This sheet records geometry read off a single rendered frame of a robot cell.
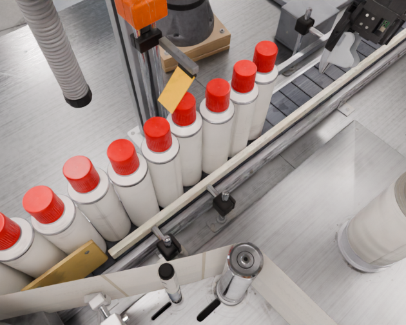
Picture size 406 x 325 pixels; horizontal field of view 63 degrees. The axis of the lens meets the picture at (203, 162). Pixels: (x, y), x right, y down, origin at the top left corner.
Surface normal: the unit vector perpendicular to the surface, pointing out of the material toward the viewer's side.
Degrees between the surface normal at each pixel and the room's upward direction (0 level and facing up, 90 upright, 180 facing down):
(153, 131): 2
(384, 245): 90
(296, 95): 0
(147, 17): 90
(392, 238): 92
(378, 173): 0
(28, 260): 90
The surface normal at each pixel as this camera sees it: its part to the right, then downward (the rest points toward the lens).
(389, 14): -0.66, 0.23
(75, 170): 0.02, -0.55
